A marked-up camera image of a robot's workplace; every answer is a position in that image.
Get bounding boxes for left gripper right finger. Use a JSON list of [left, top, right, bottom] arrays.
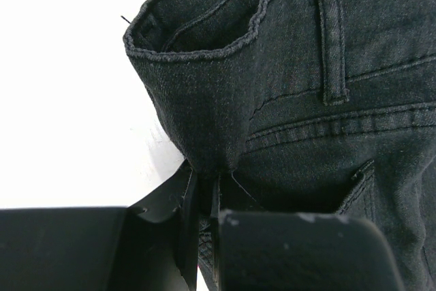
[[211, 177, 404, 290]]

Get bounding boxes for black denim trousers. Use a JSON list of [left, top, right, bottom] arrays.
[[123, 0, 435, 290]]

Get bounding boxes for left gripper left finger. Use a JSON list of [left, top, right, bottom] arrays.
[[1, 165, 198, 290]]

